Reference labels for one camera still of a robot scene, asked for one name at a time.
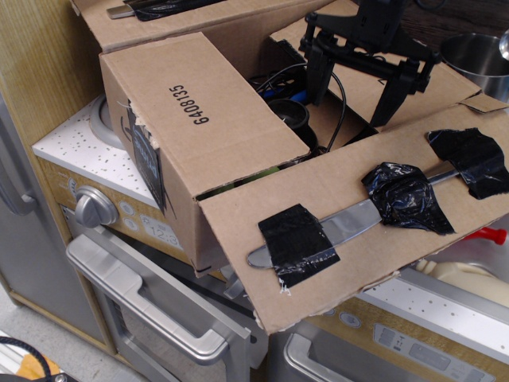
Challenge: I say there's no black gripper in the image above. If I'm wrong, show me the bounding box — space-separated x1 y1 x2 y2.
299 1 440 127

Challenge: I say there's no large brown cardboard box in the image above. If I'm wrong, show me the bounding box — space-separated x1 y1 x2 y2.
73 1 508 333

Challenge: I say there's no stainless steel pot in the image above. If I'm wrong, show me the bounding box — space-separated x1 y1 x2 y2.
440 33 508 103

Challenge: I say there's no green toy fruit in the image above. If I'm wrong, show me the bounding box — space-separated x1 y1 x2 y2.
259 166 279 177

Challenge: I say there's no crumpled black tape middle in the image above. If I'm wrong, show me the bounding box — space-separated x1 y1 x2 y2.
361 162 454 236

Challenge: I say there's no black tape piece right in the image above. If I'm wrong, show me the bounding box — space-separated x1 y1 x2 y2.
427 127 508 200

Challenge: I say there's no black tape piece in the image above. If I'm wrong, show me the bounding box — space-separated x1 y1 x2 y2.
427 127 508 200
258 204 340 290

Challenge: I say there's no silver butter knife on flap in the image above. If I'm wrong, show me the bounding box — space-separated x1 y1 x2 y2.
247 161 459 269

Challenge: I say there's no black tape piece left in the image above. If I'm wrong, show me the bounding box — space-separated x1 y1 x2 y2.
258 204 340 290

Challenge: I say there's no red plastic toy piece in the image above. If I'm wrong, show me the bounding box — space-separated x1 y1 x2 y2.
464 227 508 245

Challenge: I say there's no black tape on rear flap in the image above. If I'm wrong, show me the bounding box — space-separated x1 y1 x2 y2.
123 0 222 21

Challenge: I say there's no cream plastic jug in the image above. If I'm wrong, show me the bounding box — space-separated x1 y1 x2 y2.
415 259 508 307

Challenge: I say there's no silver knife on rear flap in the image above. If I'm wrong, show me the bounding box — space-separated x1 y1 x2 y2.
107 5 135 20

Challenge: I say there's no toy dishwasher door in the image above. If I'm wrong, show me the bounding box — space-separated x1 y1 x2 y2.
268 318 509 382

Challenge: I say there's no silver oven knob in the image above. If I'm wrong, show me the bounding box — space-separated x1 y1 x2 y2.
75 185 119 228

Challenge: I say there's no toy oven door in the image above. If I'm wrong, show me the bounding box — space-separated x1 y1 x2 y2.
66 234 251 381

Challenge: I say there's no wooden toy kitchen unit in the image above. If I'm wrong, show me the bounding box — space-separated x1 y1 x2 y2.
1 1 508 380

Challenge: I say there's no grey toy fridge door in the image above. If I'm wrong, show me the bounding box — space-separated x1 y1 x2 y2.
1 89 105 345

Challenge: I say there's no black camera lens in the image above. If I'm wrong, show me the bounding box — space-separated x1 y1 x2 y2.
268 99 318 157

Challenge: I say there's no black cable in box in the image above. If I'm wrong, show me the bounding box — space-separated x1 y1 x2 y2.
249 61 348 154

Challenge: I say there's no toy stove burner ring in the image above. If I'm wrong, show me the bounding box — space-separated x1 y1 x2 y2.
89 95 122 149

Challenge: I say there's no black braided cable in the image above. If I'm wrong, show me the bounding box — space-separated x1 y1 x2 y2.
0 334 53 379

